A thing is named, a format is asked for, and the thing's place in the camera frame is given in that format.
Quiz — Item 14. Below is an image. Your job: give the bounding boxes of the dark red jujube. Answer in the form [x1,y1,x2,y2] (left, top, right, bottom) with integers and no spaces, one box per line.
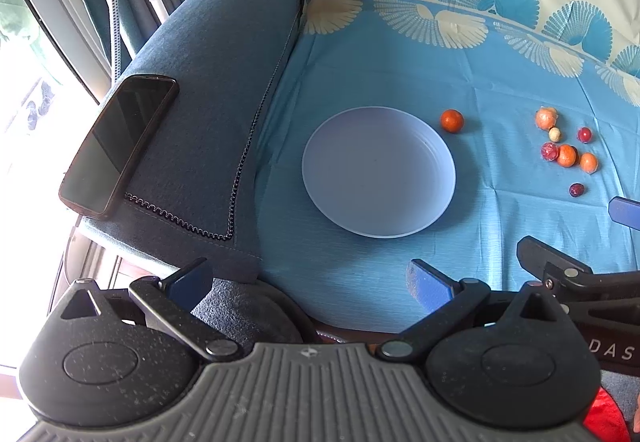
[568,183,585,197]

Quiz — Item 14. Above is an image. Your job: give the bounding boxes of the orange fruit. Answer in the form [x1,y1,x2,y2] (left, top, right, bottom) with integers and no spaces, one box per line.
[579,153,599,174]

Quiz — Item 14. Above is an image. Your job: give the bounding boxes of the peach-coloured fruit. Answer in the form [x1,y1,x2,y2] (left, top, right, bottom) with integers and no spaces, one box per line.
[535,107,558,131]

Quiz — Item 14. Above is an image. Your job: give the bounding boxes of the pink-red fruit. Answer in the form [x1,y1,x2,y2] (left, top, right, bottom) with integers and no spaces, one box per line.
[540,142,560,162]

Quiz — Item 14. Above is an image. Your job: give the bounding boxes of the blue patterned cloth cover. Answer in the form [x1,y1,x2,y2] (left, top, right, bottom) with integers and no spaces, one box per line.
[256,0,639,332]

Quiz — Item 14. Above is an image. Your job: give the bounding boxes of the blue sofa armrest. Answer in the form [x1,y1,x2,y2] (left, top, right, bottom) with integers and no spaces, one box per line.
[81,0,300,283]

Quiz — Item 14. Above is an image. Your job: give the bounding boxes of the small red fruit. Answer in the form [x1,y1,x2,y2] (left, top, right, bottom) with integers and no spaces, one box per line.
[577,127,593,144]

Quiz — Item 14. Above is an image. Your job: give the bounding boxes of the small beige longan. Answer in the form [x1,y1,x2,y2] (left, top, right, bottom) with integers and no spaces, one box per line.
[548,127,562,143]

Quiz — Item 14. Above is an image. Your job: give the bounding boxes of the light blue round plate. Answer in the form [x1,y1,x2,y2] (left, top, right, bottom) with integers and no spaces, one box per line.
[302,106,457,240]

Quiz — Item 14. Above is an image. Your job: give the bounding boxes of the orange tangerine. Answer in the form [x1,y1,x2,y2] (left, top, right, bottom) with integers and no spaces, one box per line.
[555,144,578,168]
[439,110,465,133]

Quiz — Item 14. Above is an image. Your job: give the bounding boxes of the black smartphone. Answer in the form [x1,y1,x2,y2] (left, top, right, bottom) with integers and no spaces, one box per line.
[58,75,179,220]

